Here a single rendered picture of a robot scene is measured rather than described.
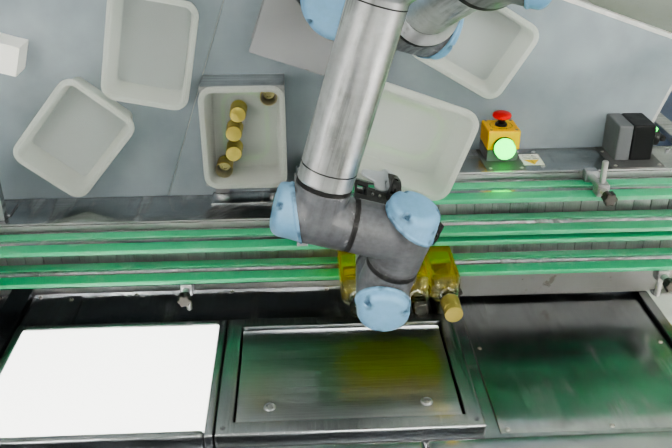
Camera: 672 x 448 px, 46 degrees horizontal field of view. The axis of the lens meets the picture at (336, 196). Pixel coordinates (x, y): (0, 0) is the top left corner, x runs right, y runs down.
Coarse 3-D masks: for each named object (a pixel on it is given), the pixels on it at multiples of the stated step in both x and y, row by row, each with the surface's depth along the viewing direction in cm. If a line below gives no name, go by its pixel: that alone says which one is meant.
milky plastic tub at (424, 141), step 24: (384, 96) 137; (408, 96) 130; (384, 120) 139; (408, 120) 139; (432, 120) 140; (456, 120) 140; (384, 144) 141; (408, 144) 141; (432, 144) 141; (456, 144) 138; (360, 168) 137; (384, 168) 140; (408, 168) 143; (432, 168) 143; (456, 168) 136; (432, 192) 139
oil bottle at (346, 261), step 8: (344, 256) 158; (352, 256) 158; (344, 264) 155; (352, 264) 155; (344, 272) 153; (352, 272) 153; (344, 280) 151; (352, 280) 150; (344, 288) 150; (352, 288) 150; (344, 296) 151
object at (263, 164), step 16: (208, 96) 162; (224, 96) 165; (240, 96) 165; (256, 96) 165; (208, 112) 163; (224, 112) 166; (256, 112) 167; (272, 112) 167; (208, 128) 163; (224, 128) 168; (256, 128) 168; (272, 128) 169; (208, 144) 163; (224, 144) 170; (256, 144) 170; (272, 144) 170; (208, 160) 164; (240, 160) 171; (256, 160) 172; (272, 160) 172; (208, 176) 165; (240, 176) 169; (256, 176) 169; (272, 176) 169
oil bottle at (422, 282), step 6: (420, 270) 154; (426, 270) 154; (420, 276) 152; (426, 276) 152; (414, 282) 150; (420, 282) 150; (426, 282) 151; (414, 288) 150; (420, 288) 150; (426, 288) 150; (426, 294) 151; (426, 300) 152
